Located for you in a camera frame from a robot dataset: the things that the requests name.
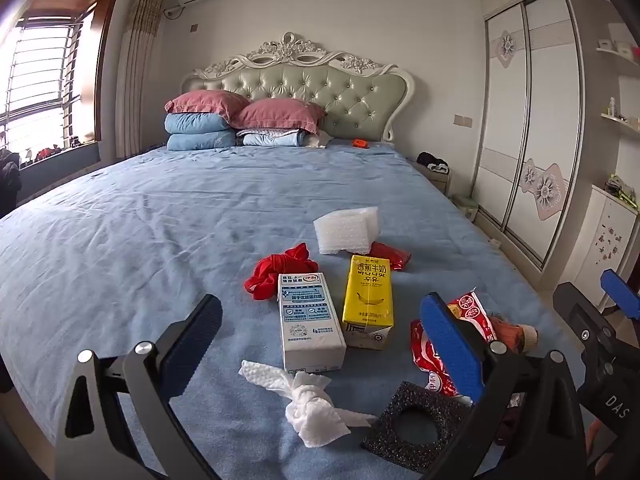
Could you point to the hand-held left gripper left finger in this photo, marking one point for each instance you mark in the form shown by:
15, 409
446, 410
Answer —
195, 345

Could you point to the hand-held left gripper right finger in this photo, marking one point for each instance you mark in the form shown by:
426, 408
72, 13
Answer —
450, 350

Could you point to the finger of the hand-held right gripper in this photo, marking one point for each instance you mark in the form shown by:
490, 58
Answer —
580, 317
621, 291

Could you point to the blue and brown sock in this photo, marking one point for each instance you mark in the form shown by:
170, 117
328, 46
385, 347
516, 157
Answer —
515, 337

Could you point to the white milk carton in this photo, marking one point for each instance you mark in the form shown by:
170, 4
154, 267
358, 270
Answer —
310, 325

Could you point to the red snack packet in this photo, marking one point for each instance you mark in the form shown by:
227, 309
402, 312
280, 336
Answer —
472, 312

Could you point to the white cabinet with stickers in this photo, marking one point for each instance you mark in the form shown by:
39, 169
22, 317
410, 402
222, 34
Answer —
600, 245

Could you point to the yellow milk carton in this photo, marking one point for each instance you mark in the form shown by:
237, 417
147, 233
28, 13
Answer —
367, 295

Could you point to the green toy vehicle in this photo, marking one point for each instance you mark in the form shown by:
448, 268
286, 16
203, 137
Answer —
620, 190

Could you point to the red cloth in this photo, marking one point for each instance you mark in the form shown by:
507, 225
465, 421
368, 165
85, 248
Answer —
270, 272

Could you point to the small red wrapper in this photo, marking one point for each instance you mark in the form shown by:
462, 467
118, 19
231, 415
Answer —
392, 256

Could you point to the black foam square with hole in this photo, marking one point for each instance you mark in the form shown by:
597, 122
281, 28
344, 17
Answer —
385, 440

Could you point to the bed with blue sheet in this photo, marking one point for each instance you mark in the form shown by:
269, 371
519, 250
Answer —
175, 220

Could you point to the crumpled white tissue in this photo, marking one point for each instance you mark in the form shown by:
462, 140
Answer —
310, 405

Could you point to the white foam wrap sheet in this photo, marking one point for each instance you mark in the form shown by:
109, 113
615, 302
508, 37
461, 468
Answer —
345, 230

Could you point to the grey nightstand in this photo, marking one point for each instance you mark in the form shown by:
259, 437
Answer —
435, 181

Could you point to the black and white clothes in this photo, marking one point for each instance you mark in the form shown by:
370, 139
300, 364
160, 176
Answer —
431, 161

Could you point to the white sliding door wardrobe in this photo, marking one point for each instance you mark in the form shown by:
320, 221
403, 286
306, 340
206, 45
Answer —
530, 110

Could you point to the folded blue quilt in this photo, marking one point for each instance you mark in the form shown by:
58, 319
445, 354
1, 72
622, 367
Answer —
200, 141
195, 124

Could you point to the folded patterned quilt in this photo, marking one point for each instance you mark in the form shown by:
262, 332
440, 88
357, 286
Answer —
275, 138

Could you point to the small orange object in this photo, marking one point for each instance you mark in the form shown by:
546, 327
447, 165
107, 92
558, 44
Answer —
360, 144

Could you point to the white cloth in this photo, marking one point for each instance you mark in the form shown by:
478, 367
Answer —
322, 139

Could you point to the pink pillow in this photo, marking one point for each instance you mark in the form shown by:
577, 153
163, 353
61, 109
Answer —
205, 102
280, 115

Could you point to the dark hanging clothing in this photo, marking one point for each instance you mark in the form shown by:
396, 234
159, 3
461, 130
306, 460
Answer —
7, 180

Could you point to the tufted green headboard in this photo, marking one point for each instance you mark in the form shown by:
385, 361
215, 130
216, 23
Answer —
310, 90

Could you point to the beige curtain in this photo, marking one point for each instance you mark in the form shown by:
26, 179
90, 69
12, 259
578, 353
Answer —
142, 60

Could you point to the white wall shelf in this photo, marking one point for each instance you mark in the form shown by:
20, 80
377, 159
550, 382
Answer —
620, 52
622, 121

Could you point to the beige double wall switch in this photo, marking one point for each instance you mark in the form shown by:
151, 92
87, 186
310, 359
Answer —
463, 121

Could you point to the window with wooden frame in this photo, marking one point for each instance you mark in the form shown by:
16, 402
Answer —
45, 75

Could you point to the white wall socket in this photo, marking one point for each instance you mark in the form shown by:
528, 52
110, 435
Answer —
172, 11

